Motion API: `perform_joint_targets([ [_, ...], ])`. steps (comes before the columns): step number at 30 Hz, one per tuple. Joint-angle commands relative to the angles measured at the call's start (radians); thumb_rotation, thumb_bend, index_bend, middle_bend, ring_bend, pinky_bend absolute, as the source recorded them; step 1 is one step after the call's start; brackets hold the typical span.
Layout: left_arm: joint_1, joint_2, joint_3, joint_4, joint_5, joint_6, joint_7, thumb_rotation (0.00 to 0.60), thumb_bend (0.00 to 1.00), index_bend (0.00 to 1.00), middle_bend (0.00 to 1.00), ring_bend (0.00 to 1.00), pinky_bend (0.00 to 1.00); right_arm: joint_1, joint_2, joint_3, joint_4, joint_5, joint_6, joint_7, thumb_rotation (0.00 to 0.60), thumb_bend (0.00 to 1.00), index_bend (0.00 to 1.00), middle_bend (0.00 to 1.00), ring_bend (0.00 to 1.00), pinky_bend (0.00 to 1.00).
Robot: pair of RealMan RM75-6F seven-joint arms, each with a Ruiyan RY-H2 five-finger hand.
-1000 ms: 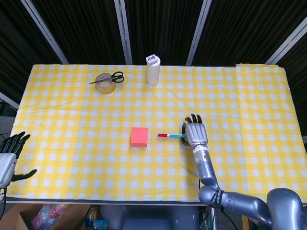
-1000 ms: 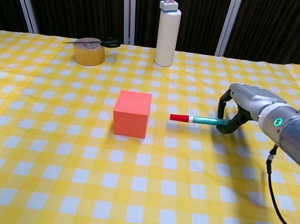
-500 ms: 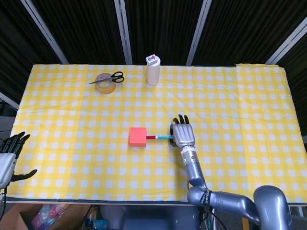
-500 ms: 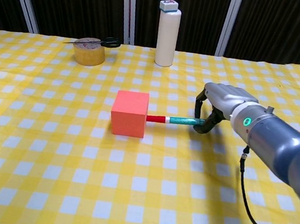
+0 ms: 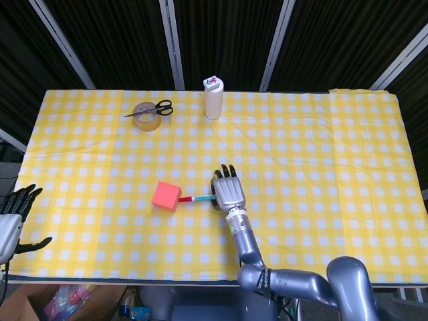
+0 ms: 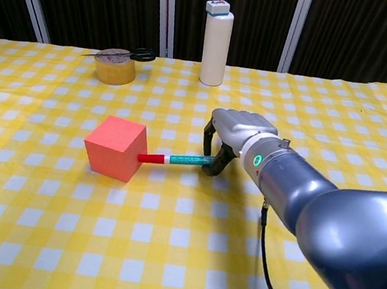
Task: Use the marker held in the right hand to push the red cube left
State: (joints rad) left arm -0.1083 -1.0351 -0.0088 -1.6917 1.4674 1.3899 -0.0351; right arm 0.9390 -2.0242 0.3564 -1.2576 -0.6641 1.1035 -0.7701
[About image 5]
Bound red and teal marker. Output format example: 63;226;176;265
178;195;218;204

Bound brown cardboard box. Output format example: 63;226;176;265
8;284;130;321

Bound white cylindrical bottle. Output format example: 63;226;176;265
204;85;224;120

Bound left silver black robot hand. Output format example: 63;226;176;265
0;183;54;265

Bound yellowish clear packing tape roll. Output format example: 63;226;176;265
132;102;162;132

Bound yellow white checkered tablecloth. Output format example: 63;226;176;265
8;88;427;282

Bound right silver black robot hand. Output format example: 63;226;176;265
210;163;249;213

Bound white frame post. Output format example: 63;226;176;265
259;0;297;92
28;0;97;90
369;29;428;91
0;128;27;153
158;0;186;91

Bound clear bag of colourful items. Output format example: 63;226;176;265
43;284;98;321

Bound black handled scissors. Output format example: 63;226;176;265
124;100;174;118

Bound red cube block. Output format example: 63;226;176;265
151;181;183;212

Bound white mahjong tile block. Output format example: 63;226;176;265
203;76;223;92

